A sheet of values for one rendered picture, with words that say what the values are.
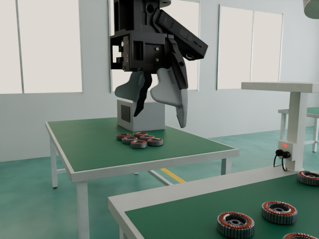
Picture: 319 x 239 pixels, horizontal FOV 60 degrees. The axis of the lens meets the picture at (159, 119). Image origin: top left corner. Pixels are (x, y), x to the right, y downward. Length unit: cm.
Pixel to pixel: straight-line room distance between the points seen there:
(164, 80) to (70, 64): 421
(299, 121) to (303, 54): 608
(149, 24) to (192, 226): 69
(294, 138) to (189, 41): 116
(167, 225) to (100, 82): 390
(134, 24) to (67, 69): 418
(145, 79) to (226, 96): 546
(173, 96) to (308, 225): 78
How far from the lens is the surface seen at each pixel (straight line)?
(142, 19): 44
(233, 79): 600
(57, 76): 456
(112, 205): 113
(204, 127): 567
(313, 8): 165
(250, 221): 95
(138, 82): 49
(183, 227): 95
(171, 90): 40
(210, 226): 97
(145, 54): 41
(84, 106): 465
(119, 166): 154
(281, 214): 103
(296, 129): 154
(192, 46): 48
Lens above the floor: 123
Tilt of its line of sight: 9 degrees down
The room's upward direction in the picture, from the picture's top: straight up
